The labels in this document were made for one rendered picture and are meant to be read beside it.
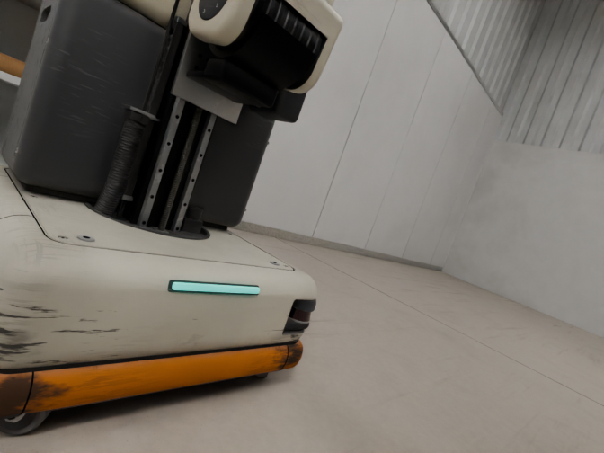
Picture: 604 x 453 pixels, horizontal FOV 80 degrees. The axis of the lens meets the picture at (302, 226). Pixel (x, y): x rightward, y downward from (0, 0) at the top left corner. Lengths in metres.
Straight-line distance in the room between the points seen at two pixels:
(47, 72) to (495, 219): 6.34
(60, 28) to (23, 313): 0.51
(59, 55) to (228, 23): 0.33
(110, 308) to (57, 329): 0.06
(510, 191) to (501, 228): 0.61
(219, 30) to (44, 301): 0.46
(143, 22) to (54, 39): 0.17
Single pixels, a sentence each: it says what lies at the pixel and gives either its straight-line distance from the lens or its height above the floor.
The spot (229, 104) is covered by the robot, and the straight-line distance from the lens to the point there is 0.86.
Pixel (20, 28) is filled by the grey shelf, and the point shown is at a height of 0.75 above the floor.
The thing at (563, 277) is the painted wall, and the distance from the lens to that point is 6.40.
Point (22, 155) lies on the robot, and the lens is 0.85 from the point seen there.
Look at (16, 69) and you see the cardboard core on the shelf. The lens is 2.08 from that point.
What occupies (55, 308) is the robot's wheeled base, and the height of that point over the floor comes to 0.21.
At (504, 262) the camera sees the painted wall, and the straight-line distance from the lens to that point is 6.53.
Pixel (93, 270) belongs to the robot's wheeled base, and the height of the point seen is 0.26.
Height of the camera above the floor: 0.45
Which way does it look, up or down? 5 degrees down
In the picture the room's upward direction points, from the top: 20 degrees clockwise
